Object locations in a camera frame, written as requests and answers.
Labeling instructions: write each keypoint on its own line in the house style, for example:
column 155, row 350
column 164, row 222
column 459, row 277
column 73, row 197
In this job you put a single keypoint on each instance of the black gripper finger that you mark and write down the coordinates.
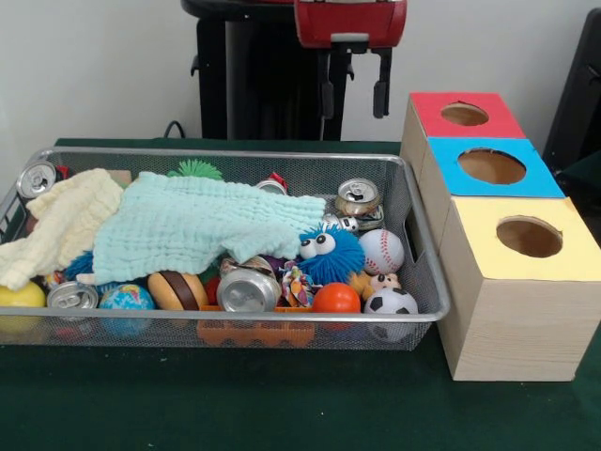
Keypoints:
column 381, row 98
column 327, row 98

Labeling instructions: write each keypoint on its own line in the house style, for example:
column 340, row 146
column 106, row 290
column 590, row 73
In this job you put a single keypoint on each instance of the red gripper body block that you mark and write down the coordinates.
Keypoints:
column 352, row 21

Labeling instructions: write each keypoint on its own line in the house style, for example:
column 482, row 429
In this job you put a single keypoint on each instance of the shallow metal mesh bin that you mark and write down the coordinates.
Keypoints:
column 300, row 162

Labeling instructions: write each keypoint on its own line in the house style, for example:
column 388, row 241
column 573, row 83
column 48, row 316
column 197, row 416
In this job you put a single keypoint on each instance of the wooden box with three holes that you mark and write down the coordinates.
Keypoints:
column 516, row 319

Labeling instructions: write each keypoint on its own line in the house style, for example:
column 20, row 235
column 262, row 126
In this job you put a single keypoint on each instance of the gold drink can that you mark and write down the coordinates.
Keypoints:
column 357, row 202

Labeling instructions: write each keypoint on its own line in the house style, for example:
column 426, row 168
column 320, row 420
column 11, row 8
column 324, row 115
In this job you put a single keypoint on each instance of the white baseball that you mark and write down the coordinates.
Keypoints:
column 382, row 253

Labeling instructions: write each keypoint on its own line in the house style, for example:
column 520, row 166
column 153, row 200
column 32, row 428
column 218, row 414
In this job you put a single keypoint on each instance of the blue fuzzy toy with eyes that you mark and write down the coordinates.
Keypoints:
column 338, row 263

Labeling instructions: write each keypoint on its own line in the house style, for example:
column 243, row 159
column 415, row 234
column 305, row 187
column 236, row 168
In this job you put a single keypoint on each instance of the light blue muslin cloth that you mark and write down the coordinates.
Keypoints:
column 188, row 221

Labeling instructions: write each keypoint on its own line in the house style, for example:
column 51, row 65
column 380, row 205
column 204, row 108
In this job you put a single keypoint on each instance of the crumpled colourful paper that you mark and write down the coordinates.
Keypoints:
column 298, row 286

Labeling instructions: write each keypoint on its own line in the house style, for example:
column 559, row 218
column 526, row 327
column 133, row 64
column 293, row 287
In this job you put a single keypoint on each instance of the orange ball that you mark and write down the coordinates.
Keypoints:
column 337, row 298

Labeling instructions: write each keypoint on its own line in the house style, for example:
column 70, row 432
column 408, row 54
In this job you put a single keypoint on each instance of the black and white soccer ball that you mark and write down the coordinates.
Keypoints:
column 392, row 300

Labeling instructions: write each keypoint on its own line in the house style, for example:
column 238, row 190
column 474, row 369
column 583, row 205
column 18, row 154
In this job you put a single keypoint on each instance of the crushed silver can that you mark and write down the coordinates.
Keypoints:
column 246, row 291

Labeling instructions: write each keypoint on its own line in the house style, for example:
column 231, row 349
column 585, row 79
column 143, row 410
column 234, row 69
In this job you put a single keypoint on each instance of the dark green tablecloth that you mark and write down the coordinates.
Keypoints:
column 584, row 188
column 282, row 404

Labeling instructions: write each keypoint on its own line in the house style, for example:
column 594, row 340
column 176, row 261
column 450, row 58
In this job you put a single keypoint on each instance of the toy hamburger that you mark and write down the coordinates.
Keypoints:
column 176, row 291

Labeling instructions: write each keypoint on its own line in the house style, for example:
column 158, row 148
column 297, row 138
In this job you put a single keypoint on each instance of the globe print ball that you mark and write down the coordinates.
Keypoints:
column 127, row 298

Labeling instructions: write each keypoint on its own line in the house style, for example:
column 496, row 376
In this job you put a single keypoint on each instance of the cream muslin cloth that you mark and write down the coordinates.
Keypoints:
column 66, row 211

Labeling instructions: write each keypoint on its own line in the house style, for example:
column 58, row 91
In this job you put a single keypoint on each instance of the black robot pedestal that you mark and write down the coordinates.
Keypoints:
column 263, row 70

